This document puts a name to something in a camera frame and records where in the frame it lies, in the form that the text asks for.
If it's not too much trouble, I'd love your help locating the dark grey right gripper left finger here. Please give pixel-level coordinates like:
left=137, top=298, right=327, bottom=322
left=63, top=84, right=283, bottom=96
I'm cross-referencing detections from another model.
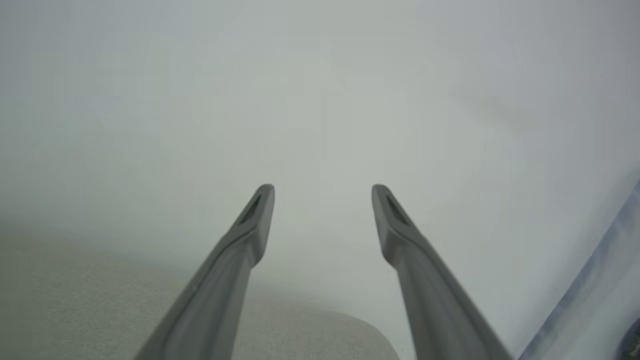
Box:
left=134, top=183, right=276, bottom=360

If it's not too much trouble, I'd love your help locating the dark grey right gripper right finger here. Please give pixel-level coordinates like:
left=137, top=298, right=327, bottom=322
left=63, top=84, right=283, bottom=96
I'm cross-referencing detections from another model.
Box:
left=371, top=184, right=514, bottom=360

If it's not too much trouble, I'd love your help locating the pale blue grey edge strip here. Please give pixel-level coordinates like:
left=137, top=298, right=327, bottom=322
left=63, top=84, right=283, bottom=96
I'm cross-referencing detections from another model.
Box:
left=519, top=180, right=640, bottom=360

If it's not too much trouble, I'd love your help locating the dark round object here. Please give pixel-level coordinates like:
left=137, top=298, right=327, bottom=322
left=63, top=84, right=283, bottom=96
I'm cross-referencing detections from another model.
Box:
left=617, top=319, right=640, bottom=360

